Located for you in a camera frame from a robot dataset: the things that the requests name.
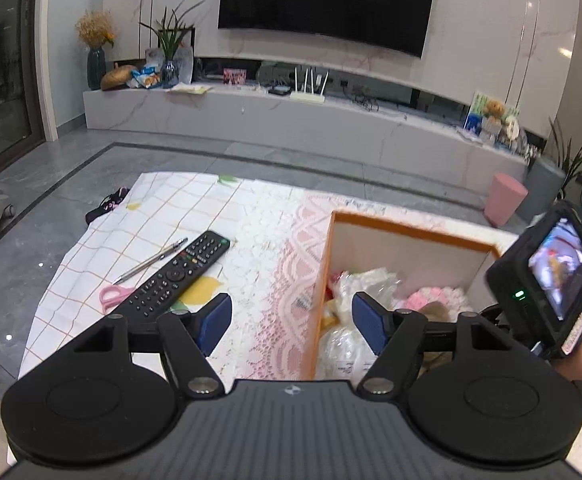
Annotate white router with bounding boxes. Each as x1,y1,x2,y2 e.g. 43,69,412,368
290,66,330,103

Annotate dark vase with dried flowers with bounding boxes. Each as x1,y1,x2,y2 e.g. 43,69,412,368
75,10,118,91

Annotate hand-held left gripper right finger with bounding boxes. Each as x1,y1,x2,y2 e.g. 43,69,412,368
352,292,516,397

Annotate brown bread loaf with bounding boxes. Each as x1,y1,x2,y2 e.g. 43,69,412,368
101,64,139,91

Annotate green printed card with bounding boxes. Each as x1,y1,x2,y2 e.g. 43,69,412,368
463,91,522,141

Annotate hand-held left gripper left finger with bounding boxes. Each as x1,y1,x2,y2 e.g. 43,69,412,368
73,292,234,397

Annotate pink scissors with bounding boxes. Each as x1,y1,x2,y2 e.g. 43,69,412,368
99,284,134,315

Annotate long-leaved potted plant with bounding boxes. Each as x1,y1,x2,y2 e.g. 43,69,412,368
546,117,582,201

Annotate white plastic bag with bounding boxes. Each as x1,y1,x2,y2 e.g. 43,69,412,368
321,267,409,378

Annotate black remote control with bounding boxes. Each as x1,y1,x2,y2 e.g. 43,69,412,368
106,230,232,328

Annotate blue white snack packet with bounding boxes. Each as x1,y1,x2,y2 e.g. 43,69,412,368
130,66,162,88

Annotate green plant in glass vase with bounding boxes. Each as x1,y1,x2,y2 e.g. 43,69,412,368
138,0,206,88

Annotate dark slipper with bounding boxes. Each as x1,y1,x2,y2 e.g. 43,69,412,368
85,186,130,226

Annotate stack of papers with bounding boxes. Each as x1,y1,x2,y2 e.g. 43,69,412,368
167,82,212,95

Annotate pink round stool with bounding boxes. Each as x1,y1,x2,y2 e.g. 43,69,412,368
484,172,529,228

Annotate silver pen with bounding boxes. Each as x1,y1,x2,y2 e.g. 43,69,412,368
112,237,189,285

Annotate black television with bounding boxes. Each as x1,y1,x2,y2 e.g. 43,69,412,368
217,0,439,59

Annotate grey trash bin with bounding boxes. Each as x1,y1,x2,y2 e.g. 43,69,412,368
516,157,566,221

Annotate orange cardboard box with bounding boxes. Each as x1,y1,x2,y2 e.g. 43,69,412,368
313,210,502,381

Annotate white marble television console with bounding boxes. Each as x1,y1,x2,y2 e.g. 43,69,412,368
82,80,529,196

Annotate pink white crochet toy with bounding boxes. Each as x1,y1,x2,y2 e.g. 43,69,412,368
405,285,472,312

